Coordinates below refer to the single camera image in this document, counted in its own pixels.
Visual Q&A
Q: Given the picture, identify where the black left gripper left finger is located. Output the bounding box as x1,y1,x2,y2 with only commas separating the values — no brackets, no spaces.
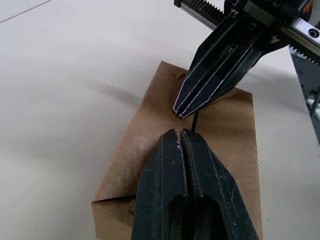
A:
131,128,189,240

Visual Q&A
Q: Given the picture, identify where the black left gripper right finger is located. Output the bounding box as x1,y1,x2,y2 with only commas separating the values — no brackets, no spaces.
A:
179,128,260,240

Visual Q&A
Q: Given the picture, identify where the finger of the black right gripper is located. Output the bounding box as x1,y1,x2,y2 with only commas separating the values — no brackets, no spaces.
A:
172,15,251,114
179,16,284,119

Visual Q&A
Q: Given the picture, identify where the small brown cardboard box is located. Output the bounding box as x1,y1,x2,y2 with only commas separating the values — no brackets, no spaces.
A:
91,60,262,240

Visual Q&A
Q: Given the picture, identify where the dark grey metal frame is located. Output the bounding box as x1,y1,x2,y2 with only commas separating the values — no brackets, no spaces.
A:
289,47,320,146

